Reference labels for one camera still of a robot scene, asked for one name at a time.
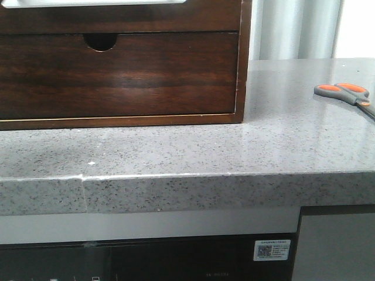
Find dark wooden drawer cabinet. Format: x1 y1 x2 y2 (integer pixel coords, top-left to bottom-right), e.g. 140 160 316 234
1 1 252 130

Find orange grey scissors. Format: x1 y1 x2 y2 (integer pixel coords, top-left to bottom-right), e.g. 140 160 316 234
314 83 374 119

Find wooden drawer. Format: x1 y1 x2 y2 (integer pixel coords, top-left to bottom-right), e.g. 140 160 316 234
1 1 241 35
1 32 238 119

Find white QR code sticker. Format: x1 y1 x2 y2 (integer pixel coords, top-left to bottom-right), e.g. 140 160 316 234
253 239 291 262

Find white curtain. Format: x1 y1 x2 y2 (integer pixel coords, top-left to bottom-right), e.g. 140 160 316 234
249 0 344 60

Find black built-in appliance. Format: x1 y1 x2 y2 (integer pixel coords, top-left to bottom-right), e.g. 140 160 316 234
1 233 296 280

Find grey cabinet door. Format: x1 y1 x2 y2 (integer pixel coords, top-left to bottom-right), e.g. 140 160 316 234
292 204 374 280

